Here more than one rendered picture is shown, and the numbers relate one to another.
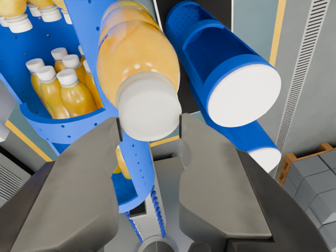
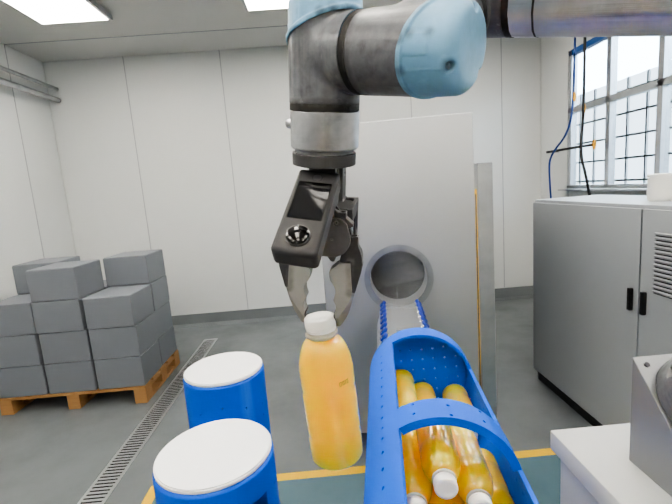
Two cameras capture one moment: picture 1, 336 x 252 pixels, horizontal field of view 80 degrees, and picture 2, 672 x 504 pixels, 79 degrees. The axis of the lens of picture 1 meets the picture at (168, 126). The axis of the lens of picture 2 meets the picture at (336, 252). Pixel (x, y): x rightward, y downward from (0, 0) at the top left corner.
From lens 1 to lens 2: 0.42 m
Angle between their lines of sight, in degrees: 37
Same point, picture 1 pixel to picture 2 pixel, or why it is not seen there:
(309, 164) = (119, 375)
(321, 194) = (129, 323)
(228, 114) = (243, 435)
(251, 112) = (209, 432)
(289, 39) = not seen: outside the picture
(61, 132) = (455, 410)
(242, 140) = (229, 407)
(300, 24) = not seen: outside the picture
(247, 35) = not seen: outside the picture
